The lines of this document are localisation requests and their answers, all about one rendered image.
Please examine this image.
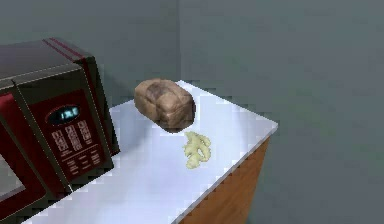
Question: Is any white topped wooden counter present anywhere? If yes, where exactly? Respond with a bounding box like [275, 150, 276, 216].
[20, 79, 279, 224]

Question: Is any brown bread loaf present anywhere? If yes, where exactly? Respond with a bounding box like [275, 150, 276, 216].
[133, 78, 197, 134]

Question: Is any dark red microwave oven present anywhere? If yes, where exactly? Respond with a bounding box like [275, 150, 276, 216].
[0, 37, 121, 224]

